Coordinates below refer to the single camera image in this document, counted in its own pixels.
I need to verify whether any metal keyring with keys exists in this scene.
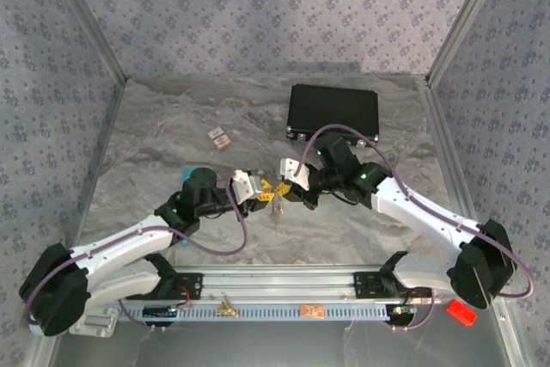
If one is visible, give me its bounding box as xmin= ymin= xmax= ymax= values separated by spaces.
xmin=269 ymin=194 xmax=286 ymax=233

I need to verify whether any teal plastic tool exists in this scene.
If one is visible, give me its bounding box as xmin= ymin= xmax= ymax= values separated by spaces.
xmin=179 ymin=165 xmax=197 ymax=248

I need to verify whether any small red white card box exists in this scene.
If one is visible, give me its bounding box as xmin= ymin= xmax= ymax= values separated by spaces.
xmin=207 ymin=125 xmax=231 ymax=150

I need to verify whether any black hard case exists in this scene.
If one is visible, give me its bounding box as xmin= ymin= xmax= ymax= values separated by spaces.
xmin=285 ymin=83 xmax=381 ymax=150

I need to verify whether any gold triangular metal piece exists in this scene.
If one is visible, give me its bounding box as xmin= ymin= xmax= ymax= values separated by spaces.
xmin=216 ymin=300 xmax=241 ymax=320

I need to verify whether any left green controller board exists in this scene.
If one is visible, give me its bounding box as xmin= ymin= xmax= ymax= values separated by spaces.
xmin=143 ymin=305 xmax=180 ymax=319

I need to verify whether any green controller board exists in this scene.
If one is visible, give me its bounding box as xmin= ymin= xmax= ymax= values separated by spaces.
xmin=388 ymin=304 xmax=417 ymax=319
xmin=143 ymin=305 xmax=180 ymax=319

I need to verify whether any right green controller board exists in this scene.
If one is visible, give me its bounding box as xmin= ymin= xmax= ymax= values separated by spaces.
xmin=388 ymin=304 xmax=417 ymax=319

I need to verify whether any red plastic block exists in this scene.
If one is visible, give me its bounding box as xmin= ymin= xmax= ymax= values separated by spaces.
xmin=445 ymin=297 xmax=479 ymax=327

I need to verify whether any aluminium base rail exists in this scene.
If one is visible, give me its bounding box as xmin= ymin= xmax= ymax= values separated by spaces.
xmin=171 ymin=264 xmax=515 ymax=302

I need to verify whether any aluminium table side rail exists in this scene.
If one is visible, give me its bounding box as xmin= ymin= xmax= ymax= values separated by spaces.
xmin=419 ymin=76 xmax=536 ymax=367
xmin=38 ymin=77 xmax=128 ymax=367

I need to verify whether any grey slotted cable duct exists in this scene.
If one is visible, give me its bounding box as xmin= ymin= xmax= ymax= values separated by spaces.
xmin=118 ymin=303 xmax=391 ymax=322

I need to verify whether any orange label on rail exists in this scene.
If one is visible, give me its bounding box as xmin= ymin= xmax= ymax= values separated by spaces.
xmin=299 ymin=303 xmax=326 ymax=320

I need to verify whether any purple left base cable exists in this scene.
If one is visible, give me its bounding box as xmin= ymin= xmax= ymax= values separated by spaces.
xmin=115 ymin=296 xmax=193 ymax=333

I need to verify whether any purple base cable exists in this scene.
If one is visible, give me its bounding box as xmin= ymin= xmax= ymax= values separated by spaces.
xmin=388 ymin=284 xmax=436 ymax=332
xmin=115 ymin=296 xmax=193 ymax=333

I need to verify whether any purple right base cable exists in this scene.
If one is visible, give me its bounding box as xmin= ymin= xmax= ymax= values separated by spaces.
xmin=388 ymin=284 xmax=436 ymax=332

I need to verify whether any silver metal bracket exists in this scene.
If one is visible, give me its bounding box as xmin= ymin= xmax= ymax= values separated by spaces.
xmin=69 ymin=309 xmax=119 ymax=338

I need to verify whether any aluminium frame post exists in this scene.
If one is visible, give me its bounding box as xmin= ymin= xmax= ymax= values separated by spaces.
xmin=424 ymin=0 xmax=511 ymax=87
xmin=42 ymin=0 xmax=130 ymax=84

